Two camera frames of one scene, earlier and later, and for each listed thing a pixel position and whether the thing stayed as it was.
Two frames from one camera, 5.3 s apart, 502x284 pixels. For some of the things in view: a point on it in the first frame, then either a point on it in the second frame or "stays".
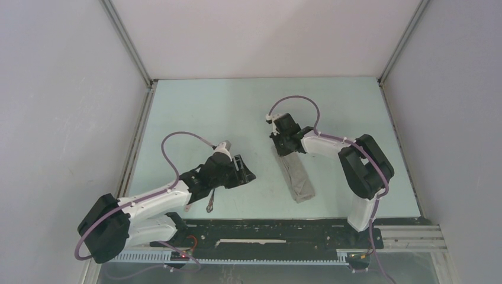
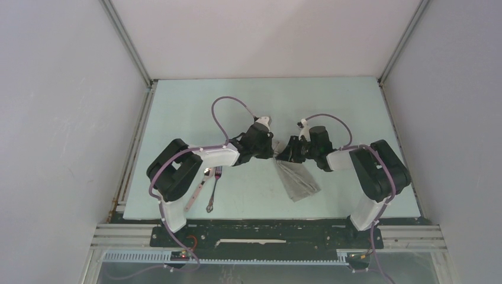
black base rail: (269, 238) stays
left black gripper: (237, 180) -> (269, 151)
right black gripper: (275, 136) -> (290, 152)
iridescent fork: (209, 207) stays
